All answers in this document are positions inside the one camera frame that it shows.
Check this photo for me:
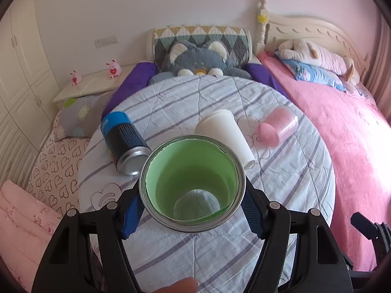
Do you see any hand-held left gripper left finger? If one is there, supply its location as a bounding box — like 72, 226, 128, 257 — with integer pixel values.
32, 186, 146, 293

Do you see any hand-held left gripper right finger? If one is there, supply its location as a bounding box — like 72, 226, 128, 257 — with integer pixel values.
240, 179, 354, 293

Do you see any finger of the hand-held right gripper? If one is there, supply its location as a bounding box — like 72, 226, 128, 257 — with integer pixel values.
350, 212, 391, 279

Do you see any green-lined metal cup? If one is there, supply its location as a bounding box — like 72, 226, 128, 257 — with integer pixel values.
139, 135, 247, 232

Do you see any white paper cup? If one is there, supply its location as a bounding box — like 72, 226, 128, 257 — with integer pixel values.
195, 109, 256, 170

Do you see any pink plastic cup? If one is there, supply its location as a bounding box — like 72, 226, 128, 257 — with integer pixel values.
257, 106, 299, 145

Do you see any person's left hand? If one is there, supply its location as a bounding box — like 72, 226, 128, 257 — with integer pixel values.
149, 277, 198, 293

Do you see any blue drink can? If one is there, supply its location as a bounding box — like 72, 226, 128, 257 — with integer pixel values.
100, 111, 152, 176

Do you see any heart print sheet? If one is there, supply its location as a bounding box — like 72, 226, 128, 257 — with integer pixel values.
25, 110, 92, 217

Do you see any pink folded quilt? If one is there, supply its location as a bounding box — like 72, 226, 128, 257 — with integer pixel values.
0, 179, 63, 292

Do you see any pink blanket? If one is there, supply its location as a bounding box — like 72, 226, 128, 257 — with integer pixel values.
258, 51, 388, 273

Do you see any grey flower pillow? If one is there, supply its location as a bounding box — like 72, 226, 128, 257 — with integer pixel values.
57, 93, 114, 138

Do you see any purple blanket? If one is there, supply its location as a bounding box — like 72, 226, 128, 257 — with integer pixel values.
101, 61, 277, 119

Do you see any cream nightstand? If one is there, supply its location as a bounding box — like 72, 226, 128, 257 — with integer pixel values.
53, 64, 141, 104

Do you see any blue printed pillow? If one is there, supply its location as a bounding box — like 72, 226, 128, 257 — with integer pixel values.
282, 58, 375, 103

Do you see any grey cat plush toy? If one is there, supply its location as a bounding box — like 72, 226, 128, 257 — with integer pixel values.
148, 40, 252, 86

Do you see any cream wardrobe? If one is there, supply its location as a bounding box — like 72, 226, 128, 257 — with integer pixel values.
0, 0, 62, 187

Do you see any white dog plush toy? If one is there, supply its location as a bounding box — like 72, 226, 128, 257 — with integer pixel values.
277, 38, 361, 85

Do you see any pink curtain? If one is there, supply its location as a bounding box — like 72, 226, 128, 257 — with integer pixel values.
365, 14, 391, 107

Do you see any diamond pattern cushion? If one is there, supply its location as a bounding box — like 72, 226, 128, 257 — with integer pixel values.
147, 25, 253, 68

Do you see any cream bed headboard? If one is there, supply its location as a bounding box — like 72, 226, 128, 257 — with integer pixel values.
254, 0, 371, 81

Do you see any white wall socket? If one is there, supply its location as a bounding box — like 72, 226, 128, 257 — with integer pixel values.
95, 36, 118, 47

